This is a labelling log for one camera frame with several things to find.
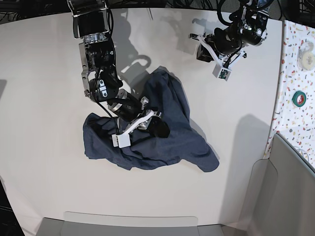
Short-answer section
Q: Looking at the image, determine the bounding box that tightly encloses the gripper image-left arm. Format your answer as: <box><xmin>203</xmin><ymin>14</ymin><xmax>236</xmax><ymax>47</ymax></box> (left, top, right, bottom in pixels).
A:
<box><xmin>108</xmin><ymin>92</ymin><xmax>170</xmax><ymax>138</ymax></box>

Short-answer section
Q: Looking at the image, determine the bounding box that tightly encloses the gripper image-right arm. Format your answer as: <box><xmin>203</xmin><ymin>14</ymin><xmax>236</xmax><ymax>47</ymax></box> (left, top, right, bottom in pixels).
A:
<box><xmin>189</xmin><ymin>28</ymin><xmax>247</xmax><ymax>65</ymax></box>

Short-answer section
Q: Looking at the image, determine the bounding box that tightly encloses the dark blue t-shirt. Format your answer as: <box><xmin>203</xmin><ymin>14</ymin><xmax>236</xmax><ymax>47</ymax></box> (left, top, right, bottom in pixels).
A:
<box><xmin>83</xmin><ymin>68</ymin><xmax>220</xmax><ymax>173</ymax></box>

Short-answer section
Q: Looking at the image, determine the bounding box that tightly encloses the clear tape roll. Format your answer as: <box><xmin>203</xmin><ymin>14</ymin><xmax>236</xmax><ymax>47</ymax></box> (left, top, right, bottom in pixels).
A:
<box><xmin>297</xmin><ymin>41</ymin><xmax>315</xmax><ymax>71</ymax></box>

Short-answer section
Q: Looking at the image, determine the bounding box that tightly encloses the green tape roll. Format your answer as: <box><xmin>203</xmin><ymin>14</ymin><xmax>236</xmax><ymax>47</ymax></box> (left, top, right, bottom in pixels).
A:
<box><xmin>292</xmin><ymin>91</ymin><xmax>307</xmax><ymax>107</ymax></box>

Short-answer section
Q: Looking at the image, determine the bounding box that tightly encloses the terrazzo patterned side surface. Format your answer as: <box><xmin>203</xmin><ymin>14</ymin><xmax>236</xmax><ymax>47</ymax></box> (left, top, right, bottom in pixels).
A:
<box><xmin>264</xmin><ymin>21</ymin><xmax>315</xmax><ymax>166</ymax></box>

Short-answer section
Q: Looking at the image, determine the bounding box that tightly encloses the grey chair bottom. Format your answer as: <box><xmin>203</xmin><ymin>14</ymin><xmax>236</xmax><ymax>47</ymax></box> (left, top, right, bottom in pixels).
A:
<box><xmin>36</xmin><ymin>211</ymin><xmax>223</xmax><ymax>236</ymax></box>

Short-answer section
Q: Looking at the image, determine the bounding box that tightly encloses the grey chair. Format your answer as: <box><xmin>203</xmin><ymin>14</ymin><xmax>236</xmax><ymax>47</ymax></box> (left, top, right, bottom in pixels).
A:
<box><xmin>243</xmin><ymin>134</ymin><xmax>315</xmax><ymax>236</ymax></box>
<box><xmin>36</xmin><ymin>211</ymin><xmax>223</xmax><ymax>236</ymax></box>

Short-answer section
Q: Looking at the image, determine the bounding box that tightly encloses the grey chair right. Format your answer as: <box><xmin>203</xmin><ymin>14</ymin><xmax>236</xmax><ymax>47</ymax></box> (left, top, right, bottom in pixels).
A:
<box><xmin>243</xmin><ymin>134</ymin><xmax>315</xmax><ymax>236</ymax></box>

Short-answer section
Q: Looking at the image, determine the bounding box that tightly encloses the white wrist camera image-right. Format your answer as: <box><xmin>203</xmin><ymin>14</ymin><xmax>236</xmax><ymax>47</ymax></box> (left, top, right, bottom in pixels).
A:
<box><xmin>213</xmin><ymin>64</ymin><xmax>232</xmax><ymax>81</ymax></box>

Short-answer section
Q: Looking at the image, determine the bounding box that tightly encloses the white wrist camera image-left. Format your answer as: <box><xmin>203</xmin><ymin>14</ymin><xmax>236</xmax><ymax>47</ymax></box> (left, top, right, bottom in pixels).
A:
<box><xmin>112</xmin><ymin>133</ymin><xmax>131</xmax><ymax>148</ymax></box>

